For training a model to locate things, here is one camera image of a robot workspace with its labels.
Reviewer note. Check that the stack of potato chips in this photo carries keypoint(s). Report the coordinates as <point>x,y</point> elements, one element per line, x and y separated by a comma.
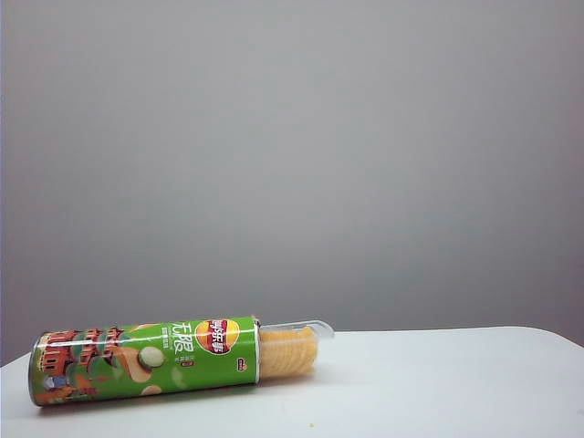
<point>287,353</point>

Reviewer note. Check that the transparent plastic chip tray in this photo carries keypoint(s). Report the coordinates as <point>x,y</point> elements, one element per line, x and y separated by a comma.
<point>322,330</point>

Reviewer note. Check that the green potato chips can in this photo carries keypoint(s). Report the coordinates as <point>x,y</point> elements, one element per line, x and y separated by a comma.
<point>159,360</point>

